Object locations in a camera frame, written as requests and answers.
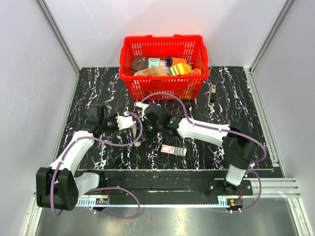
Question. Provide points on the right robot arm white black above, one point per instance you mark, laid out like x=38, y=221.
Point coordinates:
x=238, y=148

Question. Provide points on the brown round cookie pack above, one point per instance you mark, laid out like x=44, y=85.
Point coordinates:
x=139, y=63

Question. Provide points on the red staple box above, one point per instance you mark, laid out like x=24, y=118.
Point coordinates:
x=180, y=151

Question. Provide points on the orange snack packet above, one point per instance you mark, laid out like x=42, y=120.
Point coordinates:
x=196, y=71

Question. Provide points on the orange cylinder tube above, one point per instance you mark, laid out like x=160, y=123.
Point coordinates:
x=171, y=61

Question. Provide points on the teal white small box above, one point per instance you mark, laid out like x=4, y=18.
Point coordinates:
x=153, y=62

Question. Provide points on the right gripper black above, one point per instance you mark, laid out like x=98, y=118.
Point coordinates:
x=145, y=121

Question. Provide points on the red plastic shopping basket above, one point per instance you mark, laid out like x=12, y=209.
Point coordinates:
x=186, y=87

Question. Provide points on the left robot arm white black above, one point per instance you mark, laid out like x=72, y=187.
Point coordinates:
x=56, y=186

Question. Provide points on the aluminium frame rail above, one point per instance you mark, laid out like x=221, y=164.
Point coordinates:
x=121, y=197

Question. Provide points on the yellow green box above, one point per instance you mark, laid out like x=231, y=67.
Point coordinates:
x=180, y=69

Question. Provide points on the staple remover tool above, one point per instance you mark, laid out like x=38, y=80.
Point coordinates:
x=212, y=96

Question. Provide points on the brown cardboard package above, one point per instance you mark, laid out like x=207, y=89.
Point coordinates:
x=154, y=71

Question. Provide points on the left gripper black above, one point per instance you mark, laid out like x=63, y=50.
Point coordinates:
x=114, y=117

